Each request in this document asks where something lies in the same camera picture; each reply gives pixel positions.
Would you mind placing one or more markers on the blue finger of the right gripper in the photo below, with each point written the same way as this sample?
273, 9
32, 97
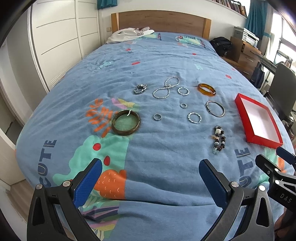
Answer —
287, 156
269, 168

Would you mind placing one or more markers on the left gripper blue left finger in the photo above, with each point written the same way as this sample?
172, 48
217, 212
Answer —
43, 220

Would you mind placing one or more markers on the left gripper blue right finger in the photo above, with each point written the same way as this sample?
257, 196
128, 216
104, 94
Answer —
257, 220

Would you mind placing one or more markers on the red jewelry box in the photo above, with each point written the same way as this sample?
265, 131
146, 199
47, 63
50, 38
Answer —
258, 122

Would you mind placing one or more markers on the thin silver bangle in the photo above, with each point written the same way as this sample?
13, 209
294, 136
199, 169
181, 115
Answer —
215, 108

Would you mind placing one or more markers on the twisted silver hoop large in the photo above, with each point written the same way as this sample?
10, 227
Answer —
194, 118

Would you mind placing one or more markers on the amber bangle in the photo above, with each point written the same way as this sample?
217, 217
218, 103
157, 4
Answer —
206, 89

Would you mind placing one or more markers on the twisted silver hoop small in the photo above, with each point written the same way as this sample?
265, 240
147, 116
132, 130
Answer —
183, 91

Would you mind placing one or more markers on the silver pendant charm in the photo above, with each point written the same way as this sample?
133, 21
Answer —
141, 88

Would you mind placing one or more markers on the dark desk chair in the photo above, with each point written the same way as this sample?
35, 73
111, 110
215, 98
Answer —
281, 94

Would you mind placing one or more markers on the dark blue hanging bag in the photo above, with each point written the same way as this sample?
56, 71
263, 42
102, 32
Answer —
257, 77

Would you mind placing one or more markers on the desk with metal edge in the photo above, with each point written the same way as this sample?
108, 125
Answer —
266, 63

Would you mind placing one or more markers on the wooden drawer cabinet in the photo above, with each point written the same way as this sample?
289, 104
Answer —
243, 57

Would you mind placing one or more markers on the blue cartoon bed sheet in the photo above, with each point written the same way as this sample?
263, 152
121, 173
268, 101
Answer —
150, 187

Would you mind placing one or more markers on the white printer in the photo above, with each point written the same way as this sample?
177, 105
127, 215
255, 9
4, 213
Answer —
245, 35

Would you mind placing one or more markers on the black backpack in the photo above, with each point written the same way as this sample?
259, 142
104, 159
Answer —
222, 46

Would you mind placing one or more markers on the teal curtain right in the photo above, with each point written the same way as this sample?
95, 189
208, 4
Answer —
256, 19

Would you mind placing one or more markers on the teal curtain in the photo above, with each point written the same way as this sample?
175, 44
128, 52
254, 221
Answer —
102, 4
256, 19

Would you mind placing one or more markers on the row of books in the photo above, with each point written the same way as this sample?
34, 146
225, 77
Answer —
234, 5

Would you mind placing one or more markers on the wooden headboard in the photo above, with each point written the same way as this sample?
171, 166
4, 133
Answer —
162, 21

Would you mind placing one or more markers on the white sliding wardrobe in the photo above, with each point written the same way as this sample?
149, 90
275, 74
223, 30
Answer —
62, 34

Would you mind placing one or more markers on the white garment on bed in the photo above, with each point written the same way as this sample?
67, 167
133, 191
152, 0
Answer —
128, 34

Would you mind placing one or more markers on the teal curtain left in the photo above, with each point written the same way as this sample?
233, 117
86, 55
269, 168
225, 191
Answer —
102, 4

